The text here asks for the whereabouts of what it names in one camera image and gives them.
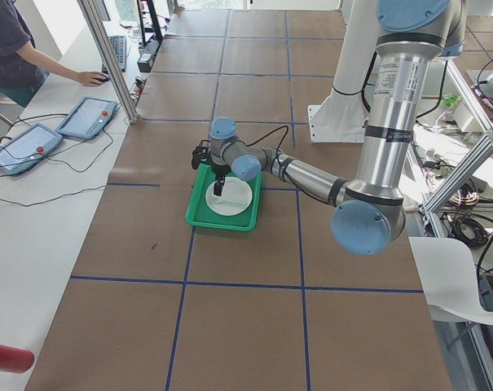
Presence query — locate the white round plate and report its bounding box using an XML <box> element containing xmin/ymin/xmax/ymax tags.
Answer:
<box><xmin>205</xmin><ymin>177</ymin><xmax>253</xmax><ymax>216</ymax></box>

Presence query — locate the person in purple shirt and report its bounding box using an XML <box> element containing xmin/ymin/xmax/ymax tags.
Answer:
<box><xmin>0</xmin><ymin>1</ymin><xmax>106</xmax><ymax>108</ymax></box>

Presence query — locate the near blue teach pendant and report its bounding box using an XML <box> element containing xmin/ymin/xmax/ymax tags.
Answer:
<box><xmin>0</xmin><ymin>123</ymin><xmax>63</xmax><ymax>176</ymax></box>

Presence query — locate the aluminium frame post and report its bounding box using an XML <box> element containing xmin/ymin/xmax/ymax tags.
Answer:
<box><xmin>77</xmin><ymin>0</ymin><xmax>139</xmax><ymax>124</ymax></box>

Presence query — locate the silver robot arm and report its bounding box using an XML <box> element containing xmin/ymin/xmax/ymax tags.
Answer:
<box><xmin>208</xmin><ymin>1</ymin><xmax>467</xmax><ymax>256</ymax></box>

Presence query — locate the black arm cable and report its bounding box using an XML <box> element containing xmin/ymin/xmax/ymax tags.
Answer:
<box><xmin>245</xmin><ymin>125</ymin><xmax>290</xmax><ymax>148</ymax></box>

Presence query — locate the red cylinder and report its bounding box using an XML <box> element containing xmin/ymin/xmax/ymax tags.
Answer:
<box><xmin>0</xmin><ymin>344</ymin><xmax>34</xmax><ymax>373</ymax></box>

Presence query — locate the blue teach pendant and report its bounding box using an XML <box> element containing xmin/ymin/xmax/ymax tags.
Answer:
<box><xmin>55</xmin><ymin>97</ymin><xmax>117</xmax><ymax>140</ymax></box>
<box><xmin>0</xmin><ymin>123</ymin><xmax>63</xmax><ymax>176</ymax></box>

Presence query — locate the green plastic tray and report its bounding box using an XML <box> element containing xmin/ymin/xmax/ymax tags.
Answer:
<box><xmin>186</xmin><ymin>164</ymin><xmax>262</xmax><ymax>231</ymax></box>

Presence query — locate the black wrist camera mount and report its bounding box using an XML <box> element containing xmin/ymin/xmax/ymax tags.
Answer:
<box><xmin>191</xmin><ymin>139</ymin><xmax>210</xmax><ymax>170</ymax></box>

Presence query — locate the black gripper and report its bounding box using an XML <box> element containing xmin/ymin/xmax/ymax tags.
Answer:
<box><xmin>212</xmin><ymin>165</ymin><xmax>228</xmax><ymax>196</ymax></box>

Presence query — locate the far blue teach pendant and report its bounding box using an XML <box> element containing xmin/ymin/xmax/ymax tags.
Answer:
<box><xmin>55</xmin><ymin>97</ymin><xmax>117</xmax><ymax>140</ymax></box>

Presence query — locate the brown paper table cover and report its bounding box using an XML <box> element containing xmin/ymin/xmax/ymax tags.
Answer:
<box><xmin>27</xmin><ymin>10</ymin><xmax>451</xmax><ymax>390</ymax></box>

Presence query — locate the black computer keyboard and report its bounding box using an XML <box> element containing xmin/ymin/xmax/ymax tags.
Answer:
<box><xmin>108</xmin><ymin>35</ymin><xmax>127</xmax><ymax>72</ymax></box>

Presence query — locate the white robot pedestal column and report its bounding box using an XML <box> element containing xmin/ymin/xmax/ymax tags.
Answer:
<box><xmin>308</xmin><ymin>0</ymin><xmax>380</xmax><ymax>143</ymax></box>

